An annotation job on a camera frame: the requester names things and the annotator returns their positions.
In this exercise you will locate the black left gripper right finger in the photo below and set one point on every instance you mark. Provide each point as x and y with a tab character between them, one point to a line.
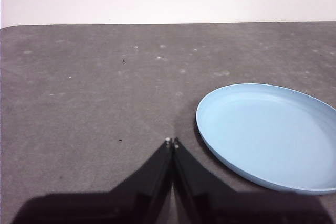
210	203

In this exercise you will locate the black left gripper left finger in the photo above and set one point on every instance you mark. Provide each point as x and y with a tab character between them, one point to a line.
136	197

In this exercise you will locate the light blue round plate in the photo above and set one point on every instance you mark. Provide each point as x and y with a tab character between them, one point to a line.
265	134

